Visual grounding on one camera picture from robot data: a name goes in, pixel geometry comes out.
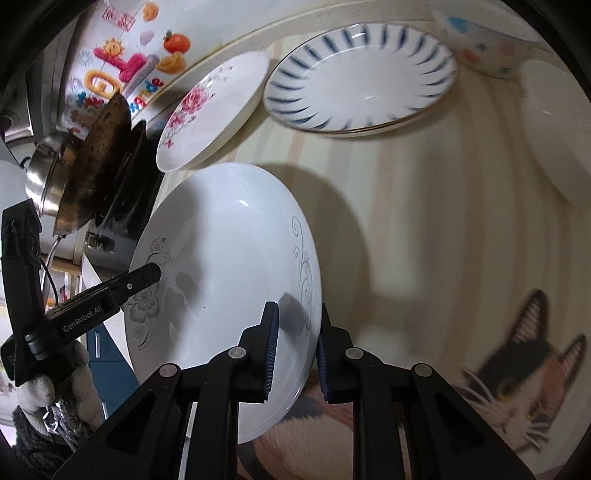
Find white plate grey floral pattern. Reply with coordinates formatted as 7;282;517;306
123;163;322;443

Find white plate blue dashes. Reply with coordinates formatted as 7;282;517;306
263;23;458;137

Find plain white bowl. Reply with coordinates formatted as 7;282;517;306
520;60;590;210

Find white bowl coloured hearts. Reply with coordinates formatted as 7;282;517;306
429;1;541;78

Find gloved left hand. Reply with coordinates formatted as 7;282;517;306
17;341;105;437

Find black gas stove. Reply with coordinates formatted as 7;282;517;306
84;121;163;272

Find stainless steel pot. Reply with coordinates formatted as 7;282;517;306
25;131;79;217

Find striped cat table mat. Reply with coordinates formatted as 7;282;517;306
156;27;591;480

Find white plate pink flowers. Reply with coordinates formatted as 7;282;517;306
156;51;270;173

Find colourful cartoon wall sticker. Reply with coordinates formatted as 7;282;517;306
60;1;192;137

